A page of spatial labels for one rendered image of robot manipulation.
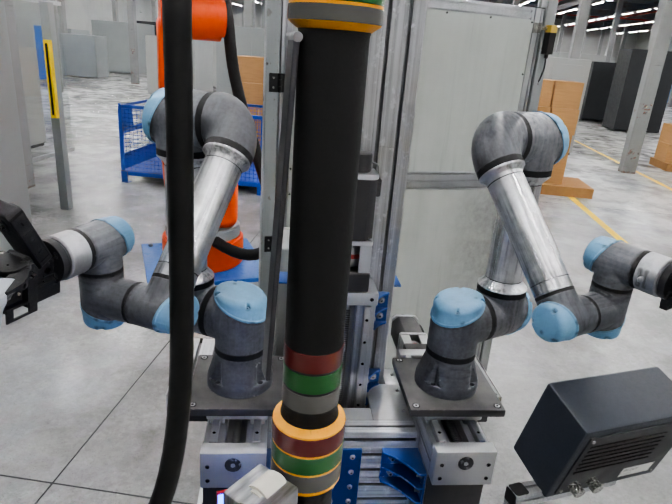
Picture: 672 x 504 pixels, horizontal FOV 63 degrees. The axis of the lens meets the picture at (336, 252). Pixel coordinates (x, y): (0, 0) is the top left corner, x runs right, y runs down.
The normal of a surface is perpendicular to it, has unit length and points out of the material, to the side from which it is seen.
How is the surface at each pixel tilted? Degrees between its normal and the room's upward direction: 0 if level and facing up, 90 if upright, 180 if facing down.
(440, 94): 90
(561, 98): 90
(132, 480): 0
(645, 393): 15
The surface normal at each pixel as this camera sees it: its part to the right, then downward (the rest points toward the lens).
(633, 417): 0.15, -0.81
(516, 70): 0.32, 0.35
